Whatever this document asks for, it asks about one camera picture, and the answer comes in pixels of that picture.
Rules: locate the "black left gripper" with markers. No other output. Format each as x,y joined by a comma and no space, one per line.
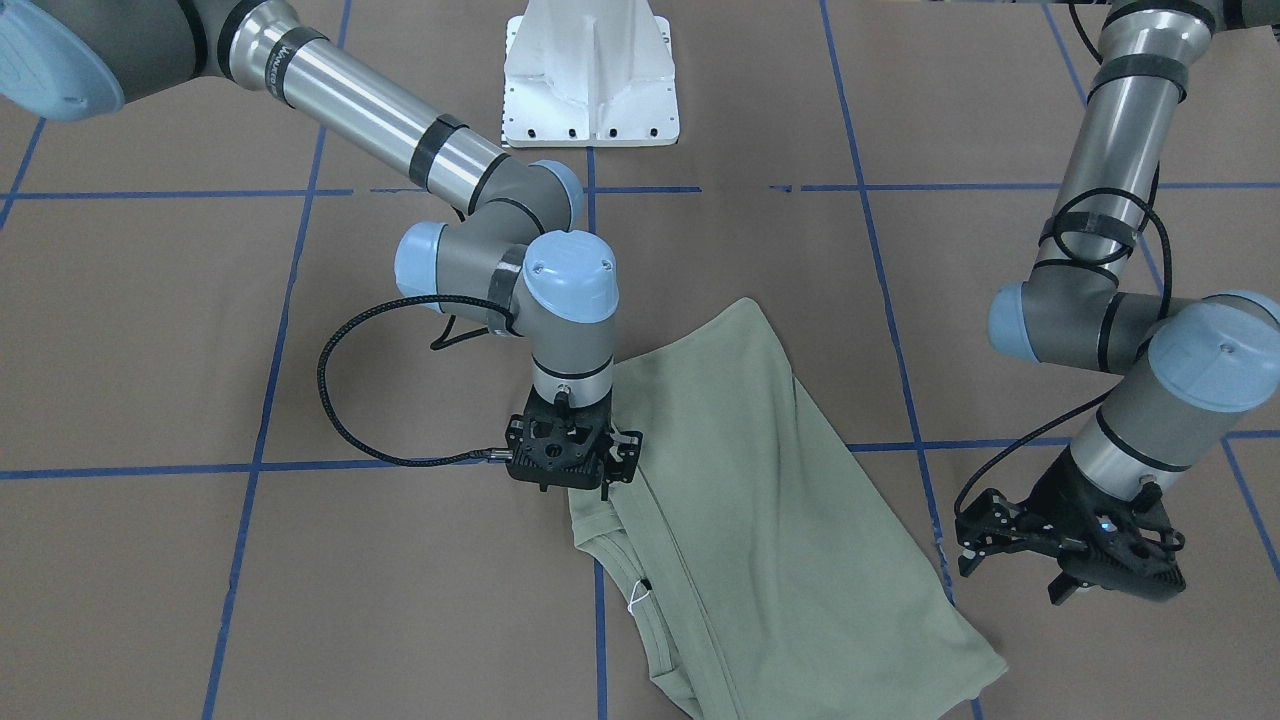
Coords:
1058,504

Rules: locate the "olive green long-sleeve shirt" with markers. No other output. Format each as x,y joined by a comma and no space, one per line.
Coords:
766,576

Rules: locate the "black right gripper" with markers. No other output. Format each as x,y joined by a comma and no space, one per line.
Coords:
625,456

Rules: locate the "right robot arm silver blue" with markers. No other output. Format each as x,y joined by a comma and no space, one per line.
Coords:
515,263

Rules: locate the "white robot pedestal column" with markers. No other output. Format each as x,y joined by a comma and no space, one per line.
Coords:
589,73

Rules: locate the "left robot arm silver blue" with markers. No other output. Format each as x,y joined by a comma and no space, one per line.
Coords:
1100,297

